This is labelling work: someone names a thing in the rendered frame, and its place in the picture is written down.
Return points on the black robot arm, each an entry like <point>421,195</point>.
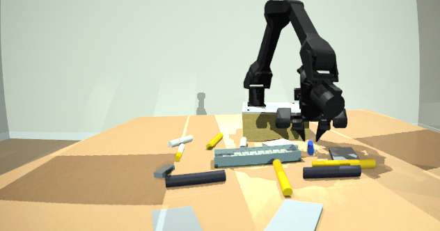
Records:
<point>316,55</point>

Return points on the dark grey cylinder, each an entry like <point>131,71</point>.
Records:
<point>331,171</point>
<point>195,178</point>

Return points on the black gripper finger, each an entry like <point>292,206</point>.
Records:
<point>300,131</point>
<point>321,129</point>

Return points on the blue stylus with grey tip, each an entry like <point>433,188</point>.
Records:
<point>310,148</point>

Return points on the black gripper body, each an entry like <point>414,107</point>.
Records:
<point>309,113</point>

